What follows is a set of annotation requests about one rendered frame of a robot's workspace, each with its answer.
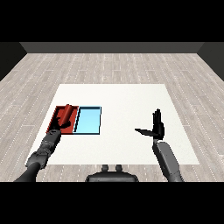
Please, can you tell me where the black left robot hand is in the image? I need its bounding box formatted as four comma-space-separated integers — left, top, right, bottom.
50, 116, 73, 132

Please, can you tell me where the small red can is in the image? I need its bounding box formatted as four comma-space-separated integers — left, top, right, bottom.
59, 103, 74, 125

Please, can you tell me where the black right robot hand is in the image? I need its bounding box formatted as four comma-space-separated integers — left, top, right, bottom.
134, 108, 165, 141

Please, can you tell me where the dark grey robot body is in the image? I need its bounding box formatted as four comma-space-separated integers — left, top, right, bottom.
85, 164, 140, 183

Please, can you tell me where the shallow red open box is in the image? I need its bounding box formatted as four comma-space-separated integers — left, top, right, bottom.
46, 105, 81, 136

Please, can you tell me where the shallow light blue open box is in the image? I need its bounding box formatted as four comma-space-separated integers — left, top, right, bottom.
72, 105, 102, 136

